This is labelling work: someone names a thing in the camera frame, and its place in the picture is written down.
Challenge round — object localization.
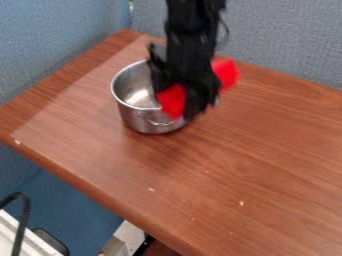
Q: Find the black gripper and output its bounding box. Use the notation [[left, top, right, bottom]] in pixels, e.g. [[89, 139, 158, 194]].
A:
[[148, 19, 221, 120]]

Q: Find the red block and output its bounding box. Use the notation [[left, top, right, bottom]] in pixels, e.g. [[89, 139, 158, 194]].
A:
[[156, 59, 241, 120]]

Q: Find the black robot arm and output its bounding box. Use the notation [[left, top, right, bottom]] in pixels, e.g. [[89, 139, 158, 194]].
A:
[[148, 0, 226, 120]]

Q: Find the metal pot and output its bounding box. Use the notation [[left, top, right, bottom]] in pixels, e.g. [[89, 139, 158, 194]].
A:
[[111, 60, 189, 134]]

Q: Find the white box under table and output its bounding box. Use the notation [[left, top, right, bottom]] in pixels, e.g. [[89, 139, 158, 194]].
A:
[[0, 211, 71, 256]]

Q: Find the white table leg bracket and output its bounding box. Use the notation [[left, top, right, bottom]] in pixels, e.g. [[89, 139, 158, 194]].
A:
[[98, 221, 154, 256]]

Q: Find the black cable loop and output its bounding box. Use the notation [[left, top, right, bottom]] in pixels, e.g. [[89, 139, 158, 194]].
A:
[[0, 191, 33, 256]]

